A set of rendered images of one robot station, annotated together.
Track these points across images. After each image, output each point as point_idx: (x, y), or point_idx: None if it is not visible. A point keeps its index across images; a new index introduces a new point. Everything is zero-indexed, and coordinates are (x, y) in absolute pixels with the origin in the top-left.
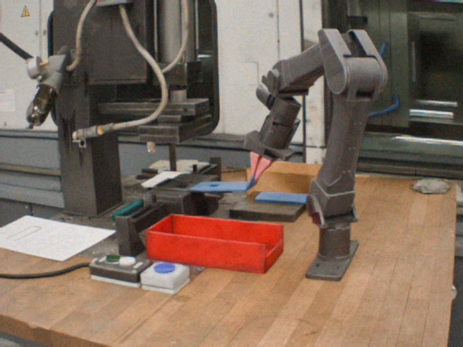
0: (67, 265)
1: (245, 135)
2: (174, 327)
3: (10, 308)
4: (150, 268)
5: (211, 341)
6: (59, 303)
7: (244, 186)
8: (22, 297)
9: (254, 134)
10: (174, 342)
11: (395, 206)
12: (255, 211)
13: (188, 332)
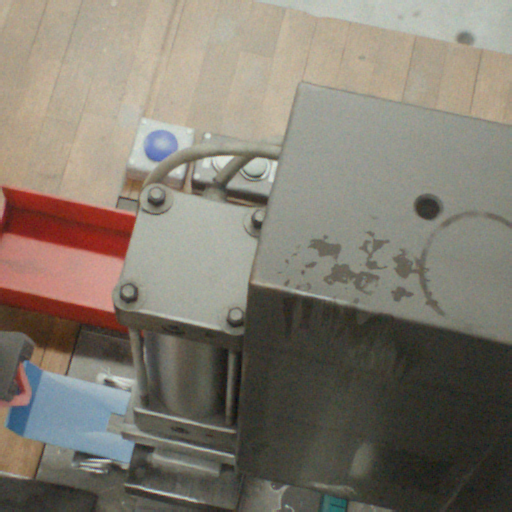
0: None
1: (24, 334)
2: (121, 37)
3: (370, 41)
4: (184, 146)
5: (67, 10)
6: (303, 72)
7: (47, 399)
8: (371, 78)
9: (6, 363)
10: (113, 4)
11: None
12: (34, 479)
13: (99, 28)
